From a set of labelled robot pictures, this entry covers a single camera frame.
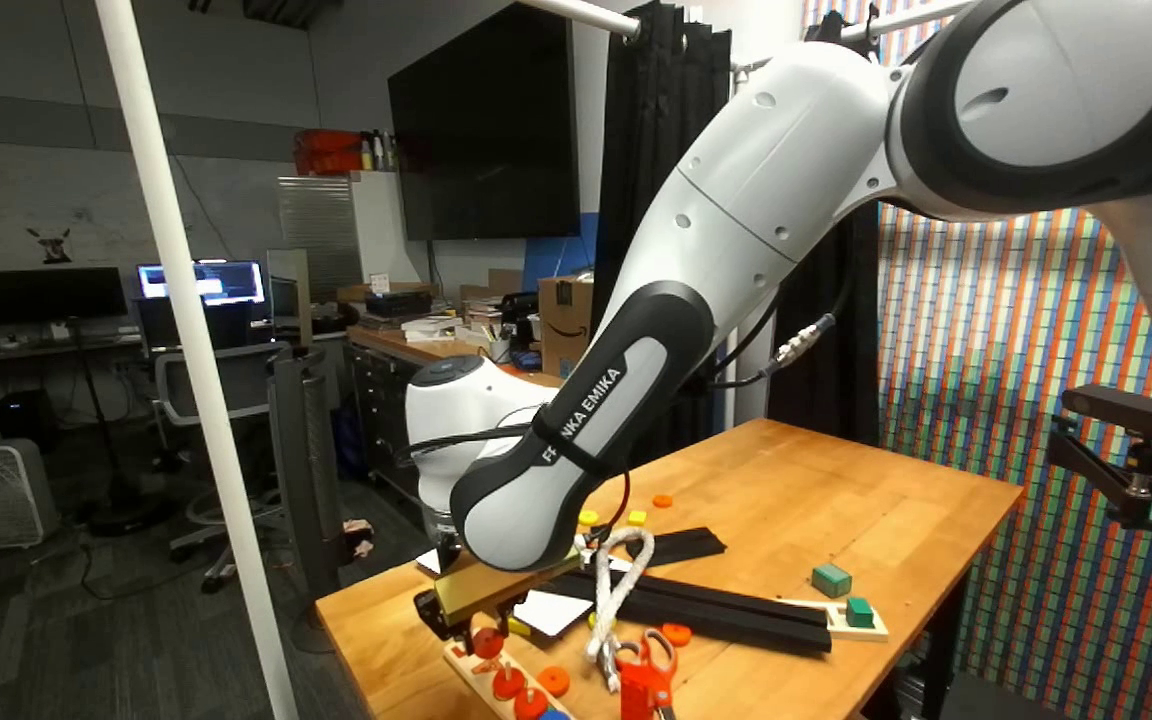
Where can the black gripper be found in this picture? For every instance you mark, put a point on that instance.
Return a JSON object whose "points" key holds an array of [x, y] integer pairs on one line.
{"points": [[440, 586]]}

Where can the orange disc with centre hole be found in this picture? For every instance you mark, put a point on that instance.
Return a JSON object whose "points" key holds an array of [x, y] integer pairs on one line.
{"points": [[559, 683], [661, 500], [485, 640], [679, 635], [511, 683], [533, 705]]}

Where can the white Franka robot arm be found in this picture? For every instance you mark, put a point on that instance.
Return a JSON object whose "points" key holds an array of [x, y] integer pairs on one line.
{"points": [[762, 185]]}

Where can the wooden peg rack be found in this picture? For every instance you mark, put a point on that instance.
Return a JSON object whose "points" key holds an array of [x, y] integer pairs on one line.
{"points": [[502, 666]]}

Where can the yellow disc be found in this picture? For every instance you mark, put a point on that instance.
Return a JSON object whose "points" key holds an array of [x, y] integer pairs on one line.
{"points": [[638, 517], [589, 517]]}

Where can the white paper sheet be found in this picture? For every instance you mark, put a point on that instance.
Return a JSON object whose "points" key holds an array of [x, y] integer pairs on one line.
{"points": [[554, 614]]}

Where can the grey mesh office chair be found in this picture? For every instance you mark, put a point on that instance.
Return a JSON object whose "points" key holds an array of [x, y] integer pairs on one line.
{"points": [[236, 400]]}

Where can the cardboard box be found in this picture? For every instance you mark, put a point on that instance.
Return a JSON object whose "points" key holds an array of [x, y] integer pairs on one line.
{"points": [[564, 315]]}

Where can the white vertical pole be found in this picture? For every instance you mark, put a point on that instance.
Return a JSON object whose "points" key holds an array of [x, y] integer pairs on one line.
{"points": [[199, 363]]}

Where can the white cabinet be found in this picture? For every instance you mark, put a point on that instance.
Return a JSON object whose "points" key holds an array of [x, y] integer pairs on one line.
{"points": [[337, 226]]}

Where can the light wooden slat strip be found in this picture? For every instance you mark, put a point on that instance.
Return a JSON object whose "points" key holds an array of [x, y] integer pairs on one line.
{"points": [[822, 617]]}

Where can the lit computer monitor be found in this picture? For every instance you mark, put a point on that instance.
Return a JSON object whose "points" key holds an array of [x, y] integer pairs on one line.
{"points": [[201, 280]]}

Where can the green block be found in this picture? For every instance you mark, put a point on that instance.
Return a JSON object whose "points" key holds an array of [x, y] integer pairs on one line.
{"points": [[858, 614], [833, 579]]}

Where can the red container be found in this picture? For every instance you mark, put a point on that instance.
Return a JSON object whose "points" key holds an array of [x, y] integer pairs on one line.
{"points": [[331, 151]]}

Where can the large black television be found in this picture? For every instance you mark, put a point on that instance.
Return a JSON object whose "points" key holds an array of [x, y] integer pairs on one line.
{"points": [[483, 126]]}

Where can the black monitor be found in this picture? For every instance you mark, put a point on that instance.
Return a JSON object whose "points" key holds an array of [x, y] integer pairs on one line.
{"points": [[42, 298]]}

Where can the black table leg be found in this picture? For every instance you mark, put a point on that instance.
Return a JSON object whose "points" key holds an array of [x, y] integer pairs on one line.
{"points": [[947, 644]]}

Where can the multicoloured patterned backdrop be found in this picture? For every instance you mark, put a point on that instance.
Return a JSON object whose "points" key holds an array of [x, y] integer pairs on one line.
{"points": [[1002, 346]]}

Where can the black plastic rail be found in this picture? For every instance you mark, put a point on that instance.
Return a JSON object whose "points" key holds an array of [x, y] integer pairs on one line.
{"points": [[737, 614], [670, 545]]}

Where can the black drone wall emblem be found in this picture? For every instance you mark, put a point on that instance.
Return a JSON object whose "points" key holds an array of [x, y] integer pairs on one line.
{"points": [[55, 247]]}

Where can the black camera clamp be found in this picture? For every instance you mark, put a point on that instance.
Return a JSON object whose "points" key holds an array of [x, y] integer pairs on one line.
{"points": [[1129, 452]]}

